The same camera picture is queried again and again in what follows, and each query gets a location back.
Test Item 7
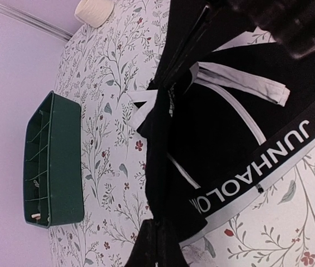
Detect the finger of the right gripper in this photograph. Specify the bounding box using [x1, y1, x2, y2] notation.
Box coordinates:
[160, 2, 213, 88]

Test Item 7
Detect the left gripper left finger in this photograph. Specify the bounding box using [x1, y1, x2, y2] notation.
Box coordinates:
[125, 219, 157, 267]

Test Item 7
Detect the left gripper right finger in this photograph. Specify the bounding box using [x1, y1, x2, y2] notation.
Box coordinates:
[157, 219, 188, 267]

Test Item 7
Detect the black white-banded underwear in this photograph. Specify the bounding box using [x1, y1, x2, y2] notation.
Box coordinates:
[126, 0, 315, 245]

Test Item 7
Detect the green divided storage box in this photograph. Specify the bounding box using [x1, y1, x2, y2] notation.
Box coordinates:
[23, 91, 85, 229]

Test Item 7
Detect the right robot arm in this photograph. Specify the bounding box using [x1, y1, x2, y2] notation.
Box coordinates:
[154, 1, 315, 86]

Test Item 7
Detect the cream cup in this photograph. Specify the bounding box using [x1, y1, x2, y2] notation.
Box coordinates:
[74, 0, 115, 28]

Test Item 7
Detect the beige rolled garment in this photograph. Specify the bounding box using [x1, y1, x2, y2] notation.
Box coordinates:
[31, 213, 41, 220]

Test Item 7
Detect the right aluminium frame post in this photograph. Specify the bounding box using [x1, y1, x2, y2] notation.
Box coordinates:
[0, 3, 73, 42]

